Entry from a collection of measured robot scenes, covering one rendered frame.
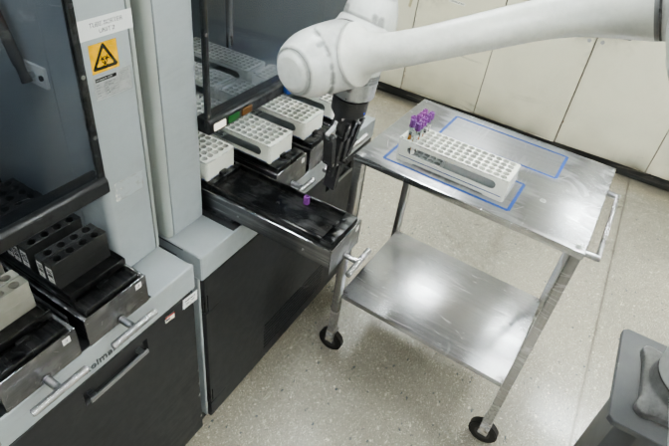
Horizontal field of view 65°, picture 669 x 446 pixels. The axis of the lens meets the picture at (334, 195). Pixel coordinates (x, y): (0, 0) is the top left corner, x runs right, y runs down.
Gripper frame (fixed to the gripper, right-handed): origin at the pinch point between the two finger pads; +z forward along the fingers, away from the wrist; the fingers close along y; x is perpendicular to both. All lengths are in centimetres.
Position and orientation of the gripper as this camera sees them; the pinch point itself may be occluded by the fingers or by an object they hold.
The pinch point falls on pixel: (333, 173)
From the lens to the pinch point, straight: 117.7
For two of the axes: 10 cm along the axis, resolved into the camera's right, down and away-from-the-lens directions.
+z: -1.9, 7.7, 6.1
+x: 7.9, 4.9, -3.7
